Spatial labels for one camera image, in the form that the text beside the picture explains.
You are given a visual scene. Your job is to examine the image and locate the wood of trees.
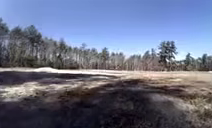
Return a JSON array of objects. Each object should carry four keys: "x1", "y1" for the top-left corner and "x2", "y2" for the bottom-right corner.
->
[{"x1": 0, "y1": 18, "x2": 212, "y2": 72}]

